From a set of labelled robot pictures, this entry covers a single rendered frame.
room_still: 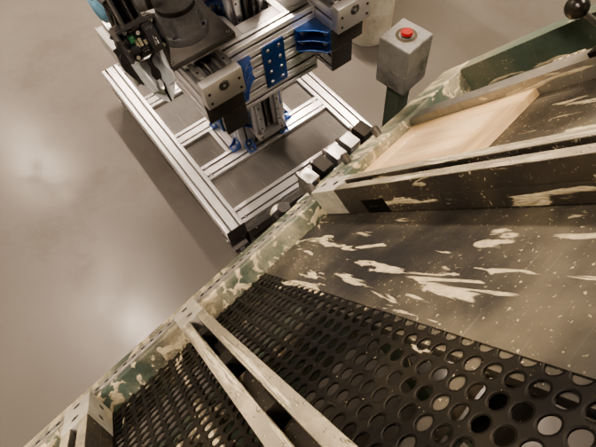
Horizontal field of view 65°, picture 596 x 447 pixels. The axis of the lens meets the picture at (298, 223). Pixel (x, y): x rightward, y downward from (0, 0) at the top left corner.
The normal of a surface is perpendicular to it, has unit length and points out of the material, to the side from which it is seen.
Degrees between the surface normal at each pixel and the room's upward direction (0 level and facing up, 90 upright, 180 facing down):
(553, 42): 90
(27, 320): 0
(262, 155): 0
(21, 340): 0
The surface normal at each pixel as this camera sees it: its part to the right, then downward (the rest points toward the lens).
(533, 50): -0.71, 0.65
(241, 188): -0.07, -0.48
